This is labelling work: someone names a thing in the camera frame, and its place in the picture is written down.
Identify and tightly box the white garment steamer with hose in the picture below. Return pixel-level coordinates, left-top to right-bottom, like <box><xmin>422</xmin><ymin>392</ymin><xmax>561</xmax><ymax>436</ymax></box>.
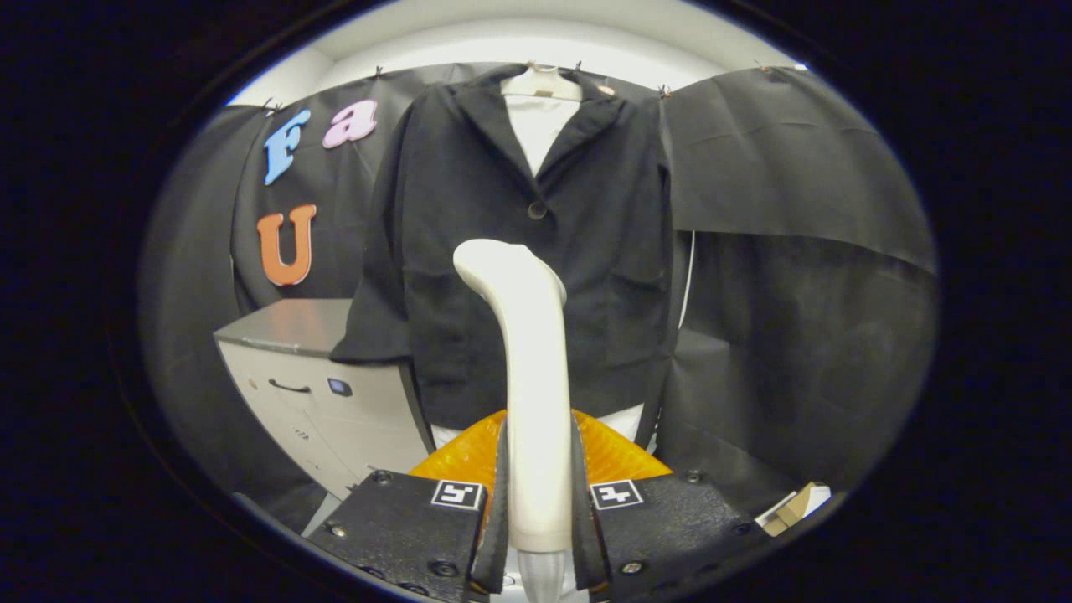
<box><xmin>453</xmin><ymin>239</ymin><xmax>575</xmax><ymax>602</ymax></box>

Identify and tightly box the beige cabinet with grey top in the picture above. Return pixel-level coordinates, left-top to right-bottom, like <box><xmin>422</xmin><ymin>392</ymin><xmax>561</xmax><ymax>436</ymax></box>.
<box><xmin>214</xmin><ymin>298</ymin><xmax>436</xmax><ymax>501</ymax></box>

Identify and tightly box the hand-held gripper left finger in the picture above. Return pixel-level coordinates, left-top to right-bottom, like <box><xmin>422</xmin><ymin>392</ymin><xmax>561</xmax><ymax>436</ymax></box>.
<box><xmin>306</xmin><ymin>410</ymin><xmax>510</xmax><ymax>602</ymax></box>

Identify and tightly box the white mannequin on stand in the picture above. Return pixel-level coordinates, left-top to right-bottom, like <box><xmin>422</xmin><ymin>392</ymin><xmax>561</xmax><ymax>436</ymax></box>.
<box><xmin>431</xmin><ymin>65</ymin><xmax>646</xmax><ymax>446</ymax></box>

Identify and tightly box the black button jacket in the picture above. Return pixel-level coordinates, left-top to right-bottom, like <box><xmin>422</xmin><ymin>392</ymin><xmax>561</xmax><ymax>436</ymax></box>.
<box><xmin>329</xmin><ymin>65</ymin><xmax>679</xmax><ymax>432</ymax></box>

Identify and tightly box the small cardboard box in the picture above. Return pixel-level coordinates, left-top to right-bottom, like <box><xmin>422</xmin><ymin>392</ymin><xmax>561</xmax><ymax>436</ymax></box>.
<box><xmin>755</xmin><ymin>482</ymin><xmax>832</xmax><ymax>537</ymax></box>

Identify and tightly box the black backdrop cloth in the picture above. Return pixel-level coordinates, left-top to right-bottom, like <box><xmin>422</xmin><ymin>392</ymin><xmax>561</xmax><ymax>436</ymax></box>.
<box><xmin>138</xmin><ymin>60</ymin><xmax>939</xmax><ymax>537</ymax></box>

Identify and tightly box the thin white cable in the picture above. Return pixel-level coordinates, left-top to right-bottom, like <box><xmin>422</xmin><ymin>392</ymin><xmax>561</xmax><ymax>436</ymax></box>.
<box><xmin>676</xmin><ymin>230</ymin><xmax>697</xmax><ymax>330</ymax></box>

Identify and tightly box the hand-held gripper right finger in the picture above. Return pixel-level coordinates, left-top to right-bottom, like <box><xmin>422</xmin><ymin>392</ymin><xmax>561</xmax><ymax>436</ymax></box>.
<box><xmin>571</xmin><ymin>410</ymin><xmax>771</xmax><ymax>595</ymax></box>

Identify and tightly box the white clothes hanger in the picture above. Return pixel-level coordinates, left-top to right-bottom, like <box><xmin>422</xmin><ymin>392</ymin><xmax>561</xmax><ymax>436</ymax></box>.
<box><xmin>501</xmin><ymin>64</ymin><xmax>585</xmax><ymax>103</ymax></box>

